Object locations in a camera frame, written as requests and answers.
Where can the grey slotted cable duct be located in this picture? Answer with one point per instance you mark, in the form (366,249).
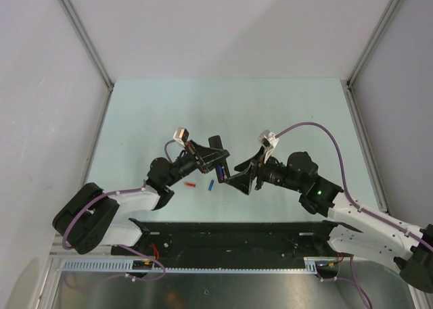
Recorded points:
(135,265)

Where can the blue magenta battery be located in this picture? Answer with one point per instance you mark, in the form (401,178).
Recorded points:
(221,173)

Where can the light blue battery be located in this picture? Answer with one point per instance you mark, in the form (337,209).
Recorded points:
(211,185)

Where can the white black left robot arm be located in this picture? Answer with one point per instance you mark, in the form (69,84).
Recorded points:
(95,217)

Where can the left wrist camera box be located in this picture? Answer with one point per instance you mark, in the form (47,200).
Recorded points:
(181,136)

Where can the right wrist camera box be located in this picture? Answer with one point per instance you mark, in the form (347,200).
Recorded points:
(268,141)

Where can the black remote control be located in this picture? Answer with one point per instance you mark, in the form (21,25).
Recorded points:
(216,143)

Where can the aluminium frame post left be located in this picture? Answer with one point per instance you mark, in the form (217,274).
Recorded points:
(83,36)

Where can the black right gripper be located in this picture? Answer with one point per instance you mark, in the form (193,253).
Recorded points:
(255,166)

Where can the aluminium frame post right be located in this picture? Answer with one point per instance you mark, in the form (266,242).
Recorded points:
(379,31)

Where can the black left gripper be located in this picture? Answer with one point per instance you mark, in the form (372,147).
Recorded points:
(203,155)

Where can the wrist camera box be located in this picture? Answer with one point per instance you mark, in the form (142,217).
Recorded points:
(268,141)
(181,136)

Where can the aluminium frame post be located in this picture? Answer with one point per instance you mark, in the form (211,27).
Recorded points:
(83,36)
(379,31)

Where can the red orange battery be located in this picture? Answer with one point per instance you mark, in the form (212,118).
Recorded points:
(188,184)

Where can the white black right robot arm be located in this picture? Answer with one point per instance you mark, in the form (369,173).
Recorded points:
(351,226)

